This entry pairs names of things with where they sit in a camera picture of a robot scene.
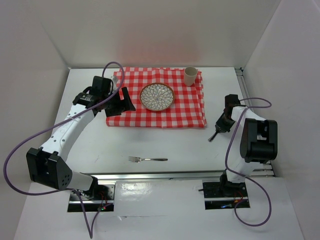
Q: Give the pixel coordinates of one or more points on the silver fork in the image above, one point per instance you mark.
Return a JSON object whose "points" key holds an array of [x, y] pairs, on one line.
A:
{"points": [[139, 159]]}

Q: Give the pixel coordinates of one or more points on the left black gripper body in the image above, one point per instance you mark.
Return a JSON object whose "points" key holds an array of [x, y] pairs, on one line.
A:
{"points": [[114, 100]]}

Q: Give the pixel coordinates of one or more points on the aluminium rail right side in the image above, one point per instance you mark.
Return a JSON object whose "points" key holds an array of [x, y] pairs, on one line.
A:
{"points": [[267, 167]]}

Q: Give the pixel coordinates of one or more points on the beige paper cup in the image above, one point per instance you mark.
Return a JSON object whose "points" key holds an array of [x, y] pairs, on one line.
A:
{"points": [[190, 75]]}

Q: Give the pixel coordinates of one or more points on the floral patterned plate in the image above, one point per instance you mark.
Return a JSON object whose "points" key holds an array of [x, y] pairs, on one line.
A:
{"points": [[157, 96]]}

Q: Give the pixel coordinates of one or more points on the silver knife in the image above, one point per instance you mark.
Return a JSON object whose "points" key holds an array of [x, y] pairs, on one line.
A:
{"points": [[213, 136]]}

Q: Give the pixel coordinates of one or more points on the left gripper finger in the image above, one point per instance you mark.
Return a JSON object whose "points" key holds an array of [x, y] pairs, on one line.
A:
{"points": [[112, 110], [127, 104]]}

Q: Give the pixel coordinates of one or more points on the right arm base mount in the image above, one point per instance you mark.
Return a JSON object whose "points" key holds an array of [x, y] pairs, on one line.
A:
{"points": [[222, 194]]}

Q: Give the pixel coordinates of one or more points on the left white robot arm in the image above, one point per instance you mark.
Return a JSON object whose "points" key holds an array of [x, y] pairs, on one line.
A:
{"points": [[47, 165]]}

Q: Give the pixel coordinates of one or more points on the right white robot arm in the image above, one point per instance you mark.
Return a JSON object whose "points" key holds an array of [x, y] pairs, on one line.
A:
{"points": [[258, 143]]}

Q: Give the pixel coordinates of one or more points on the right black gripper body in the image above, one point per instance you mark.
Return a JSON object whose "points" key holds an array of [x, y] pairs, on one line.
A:
{"points": [[225, 123]]}

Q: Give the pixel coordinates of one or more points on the aluminium rail front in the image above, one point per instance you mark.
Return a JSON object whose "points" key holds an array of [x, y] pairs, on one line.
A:
{"points": [[145, 176]]}

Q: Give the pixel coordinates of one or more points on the aluminium rail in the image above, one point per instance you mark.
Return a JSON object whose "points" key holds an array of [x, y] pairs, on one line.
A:
{"points": [[145, 176], [267, 167]]}

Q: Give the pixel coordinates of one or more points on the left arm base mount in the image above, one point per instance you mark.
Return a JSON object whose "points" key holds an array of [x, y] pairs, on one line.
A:
{"points": [[101, 199]]}

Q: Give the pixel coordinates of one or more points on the red white checkered cloth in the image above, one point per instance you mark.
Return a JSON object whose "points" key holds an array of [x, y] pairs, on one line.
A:
{"points": [[187, 110]]}

